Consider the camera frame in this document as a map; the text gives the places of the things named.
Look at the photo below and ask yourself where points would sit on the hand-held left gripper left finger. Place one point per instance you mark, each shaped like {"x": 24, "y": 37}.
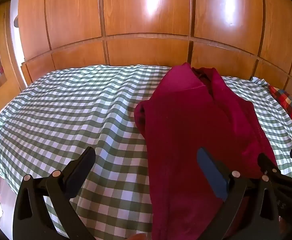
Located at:
{"x": 77, "y": 170}

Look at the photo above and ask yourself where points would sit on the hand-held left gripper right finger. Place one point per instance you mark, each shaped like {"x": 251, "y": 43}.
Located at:
{"x": 214, "y": 172}

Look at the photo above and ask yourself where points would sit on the dark red garment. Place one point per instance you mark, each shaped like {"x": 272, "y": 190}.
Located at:
{"x": 186, "y": 130}

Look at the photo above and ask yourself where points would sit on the green white checkered bedsheet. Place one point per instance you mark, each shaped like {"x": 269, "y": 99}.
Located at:
{"x": 60, "y": 117}

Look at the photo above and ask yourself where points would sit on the wooden panelled wardrobe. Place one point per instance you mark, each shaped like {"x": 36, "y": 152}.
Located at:
{"x": 148, "y": 17}

